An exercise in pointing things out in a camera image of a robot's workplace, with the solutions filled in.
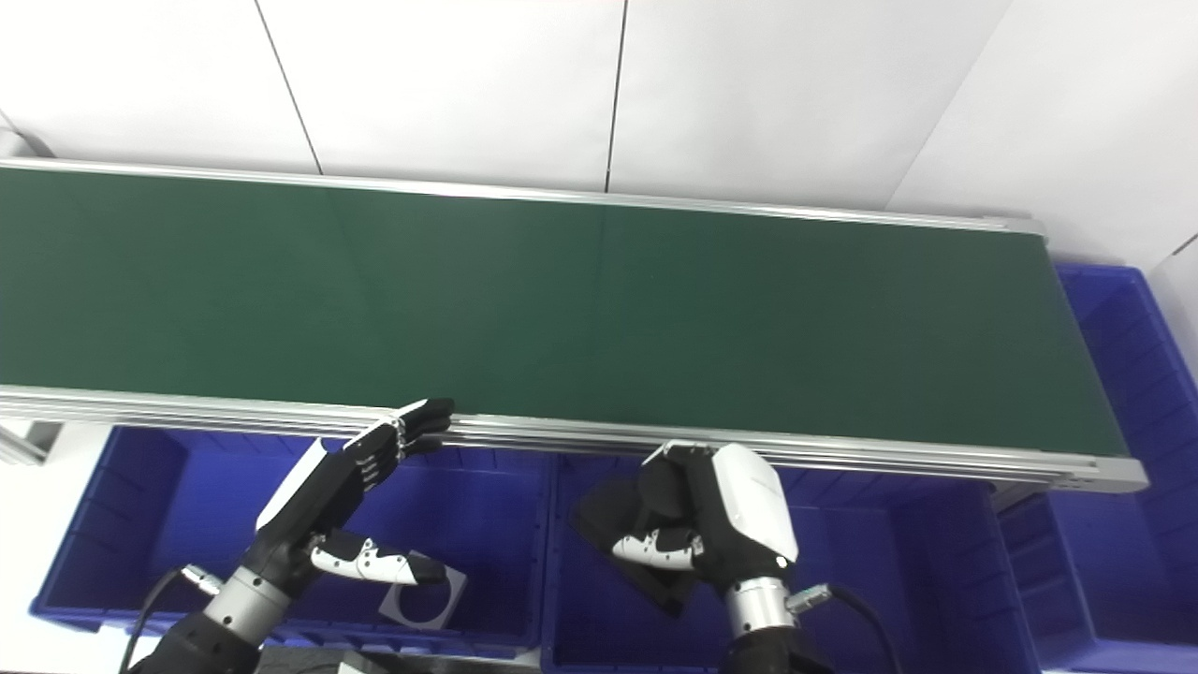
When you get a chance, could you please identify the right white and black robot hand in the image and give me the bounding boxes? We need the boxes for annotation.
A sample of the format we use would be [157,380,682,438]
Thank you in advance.
[613,442,799,595]

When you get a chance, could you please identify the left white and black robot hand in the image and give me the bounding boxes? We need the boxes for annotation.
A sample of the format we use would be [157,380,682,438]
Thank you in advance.
[245,400,455,598]

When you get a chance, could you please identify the black cylinder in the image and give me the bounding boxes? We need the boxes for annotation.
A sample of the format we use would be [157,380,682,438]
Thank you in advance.
[573,459,712,619]

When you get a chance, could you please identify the green conveyor belt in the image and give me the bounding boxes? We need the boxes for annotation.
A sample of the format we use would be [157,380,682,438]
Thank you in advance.
[0,168,1129,460]
[0,157,1150,511]

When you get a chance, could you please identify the blue plastic bin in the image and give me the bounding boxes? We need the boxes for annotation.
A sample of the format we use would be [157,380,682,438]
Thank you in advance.
[30,426,553,656]
[541,454,1042,674]
[997,264,1198,671]

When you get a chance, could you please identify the grey square plate with hole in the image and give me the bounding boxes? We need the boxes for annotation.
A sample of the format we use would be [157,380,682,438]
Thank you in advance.
[379,562,467,630]

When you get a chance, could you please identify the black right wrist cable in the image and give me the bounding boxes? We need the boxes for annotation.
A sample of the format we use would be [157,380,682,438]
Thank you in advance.
[786,582,905,674]

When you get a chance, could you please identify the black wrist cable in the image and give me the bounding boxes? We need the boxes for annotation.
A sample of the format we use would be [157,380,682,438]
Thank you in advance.
[786,582,905,674]
[117,564,224,674]

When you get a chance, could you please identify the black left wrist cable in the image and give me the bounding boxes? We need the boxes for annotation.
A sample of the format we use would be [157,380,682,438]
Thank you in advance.
[117,564,224,674]

